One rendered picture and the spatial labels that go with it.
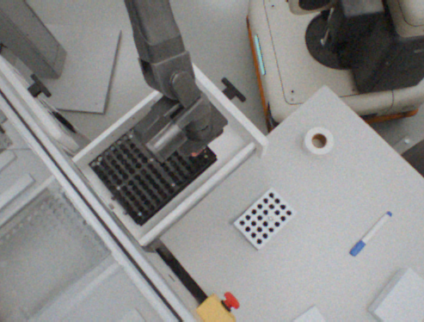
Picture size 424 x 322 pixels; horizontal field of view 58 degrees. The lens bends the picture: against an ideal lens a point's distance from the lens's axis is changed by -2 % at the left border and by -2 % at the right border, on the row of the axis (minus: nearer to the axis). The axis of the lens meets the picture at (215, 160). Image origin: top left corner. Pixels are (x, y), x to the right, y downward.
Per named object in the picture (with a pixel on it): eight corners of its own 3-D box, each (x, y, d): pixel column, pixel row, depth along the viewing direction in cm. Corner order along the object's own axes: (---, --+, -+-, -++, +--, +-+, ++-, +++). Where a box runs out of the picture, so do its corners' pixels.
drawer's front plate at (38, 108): (17, 70, 101) (-7, 48, 91) (80, 148, 95) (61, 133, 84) (12, 74, 101) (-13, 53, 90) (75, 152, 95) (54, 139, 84)
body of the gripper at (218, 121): (166, 133, 74) (159, 120, 67) (207, 101, 75) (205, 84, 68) (187, 159, 73) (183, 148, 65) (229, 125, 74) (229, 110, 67)
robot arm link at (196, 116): (217, 102, 61) (192, 78, 62) (185, 132, 60) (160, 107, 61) (218, 117, 68) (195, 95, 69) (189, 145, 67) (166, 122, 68)
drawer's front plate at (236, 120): (186, 73, 98) (180, 50, 88) (266, 155, 92) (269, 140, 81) (181, 77, 98) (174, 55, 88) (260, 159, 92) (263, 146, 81)
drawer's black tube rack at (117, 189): (169, 110, 94) (165, 99, 88) (218, 163, 90) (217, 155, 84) (97, 170, 91) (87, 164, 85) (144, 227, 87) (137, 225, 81)
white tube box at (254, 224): (270, 189, 96) (272, 187, 92) (295, 214, 94) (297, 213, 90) (233, 224, 94) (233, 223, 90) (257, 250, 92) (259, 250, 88)
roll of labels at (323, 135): (315, 164, 97) (318, 160, 93) (296, 143, 98) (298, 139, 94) (335, 147, 98) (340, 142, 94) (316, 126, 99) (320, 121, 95)
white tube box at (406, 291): (400, 267, 90) (409, 267, 84) (430, 293, 88) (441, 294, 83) (365, 309, 88) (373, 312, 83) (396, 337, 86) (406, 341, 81)
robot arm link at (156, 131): (185, 65, 55) (160, 55, 62) (125, 120, 54) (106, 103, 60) (224, 123, 63) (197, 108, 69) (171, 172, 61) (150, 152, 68)
